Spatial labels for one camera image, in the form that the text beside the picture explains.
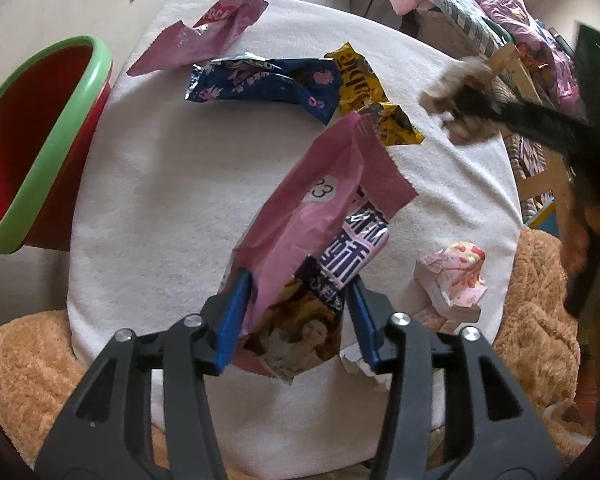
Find white paper scrap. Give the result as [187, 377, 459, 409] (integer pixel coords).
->
[340, 342, 397, 394]

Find white table cloth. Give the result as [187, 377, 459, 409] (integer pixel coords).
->
[66, 0, 524, 466]

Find brown plush blanket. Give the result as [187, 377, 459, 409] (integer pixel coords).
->
[0, 227, 597, 480]

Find red bin with green rim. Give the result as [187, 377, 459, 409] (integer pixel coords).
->
[0, 36, 114, 255]

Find blue snack wrapper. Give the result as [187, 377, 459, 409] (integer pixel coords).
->
[184, 52, 342, 126]

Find pink floral paper pack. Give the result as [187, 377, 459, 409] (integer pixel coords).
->
[412, 241, 489, 324]

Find wooden chair frame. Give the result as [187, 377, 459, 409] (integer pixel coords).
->
[485, 42, 577, 227]

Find person's right hand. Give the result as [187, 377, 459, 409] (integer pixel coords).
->
[557, 180, 600, 279]

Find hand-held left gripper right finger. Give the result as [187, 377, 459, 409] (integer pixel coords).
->
[344, 276, 564, 480]

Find pink wrapper with red label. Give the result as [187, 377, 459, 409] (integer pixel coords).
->
[127, 0, 270, 77]

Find large pink wrapper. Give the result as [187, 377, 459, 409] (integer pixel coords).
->
[225, 112, 420, 386]

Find yellow snack wrapper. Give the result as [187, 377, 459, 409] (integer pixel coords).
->
[325, 42, 426, 147]

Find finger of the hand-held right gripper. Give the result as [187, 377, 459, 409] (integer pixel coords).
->
[455, 84, 598, 162]

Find brown striped cushion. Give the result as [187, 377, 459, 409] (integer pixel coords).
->
[505, 85, 557, 202]

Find purple duvet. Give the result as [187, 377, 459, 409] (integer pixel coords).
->
[472, 0, 552, 52]

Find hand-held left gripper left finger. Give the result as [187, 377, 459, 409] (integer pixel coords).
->
[35, 267, 254, 480]

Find brown paper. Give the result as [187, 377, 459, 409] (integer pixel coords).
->
[420, 55, 504, 147]

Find printed flyer with photo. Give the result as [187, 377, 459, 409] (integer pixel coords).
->
[242, 187, 392, 382]

